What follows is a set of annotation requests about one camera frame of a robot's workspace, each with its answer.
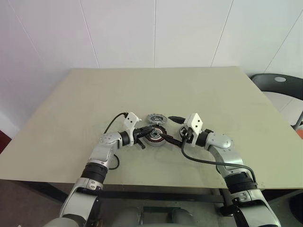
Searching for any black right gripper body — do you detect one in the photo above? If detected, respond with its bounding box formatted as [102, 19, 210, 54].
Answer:
[180, 122, 195, 148]

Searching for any round grey motor housing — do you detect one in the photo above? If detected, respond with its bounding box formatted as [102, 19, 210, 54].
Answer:
[144, 128, 168, 149]

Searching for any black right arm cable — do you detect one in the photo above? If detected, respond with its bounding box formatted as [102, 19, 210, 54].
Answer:
[181, 127, 258, 190]

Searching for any round grey ribbed lid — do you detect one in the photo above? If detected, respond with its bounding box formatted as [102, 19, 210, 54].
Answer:
[145, 113, 167, 126]

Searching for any black folding chair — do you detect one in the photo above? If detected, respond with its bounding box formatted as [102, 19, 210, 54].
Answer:
[250, 73, 303, 131]

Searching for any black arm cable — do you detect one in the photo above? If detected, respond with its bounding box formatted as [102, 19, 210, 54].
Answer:
[181, 127, 258, 190]
[103, 112, 127, 171]

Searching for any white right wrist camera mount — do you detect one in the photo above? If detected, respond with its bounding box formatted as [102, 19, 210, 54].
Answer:
[184, 113, 204, 148]

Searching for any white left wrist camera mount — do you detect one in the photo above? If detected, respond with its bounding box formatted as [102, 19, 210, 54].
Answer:
[123, 112, 143, 144]

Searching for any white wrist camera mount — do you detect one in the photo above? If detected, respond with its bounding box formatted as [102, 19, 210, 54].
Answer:
[184, 113, 204, 148]
[123, 112, 143, 144]

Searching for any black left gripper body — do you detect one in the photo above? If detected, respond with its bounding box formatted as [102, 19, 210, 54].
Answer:
[132, 129, 146, 150]

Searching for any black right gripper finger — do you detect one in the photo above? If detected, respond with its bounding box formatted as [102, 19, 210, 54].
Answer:
[160, 133, 184, 146]
[168, 115, 187, 124]

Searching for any black table frame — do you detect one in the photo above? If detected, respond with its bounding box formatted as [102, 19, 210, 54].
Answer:
[30, 181, 228, 206]

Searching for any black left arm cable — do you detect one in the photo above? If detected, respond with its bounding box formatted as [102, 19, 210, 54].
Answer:
[103, 112, 127, 171]

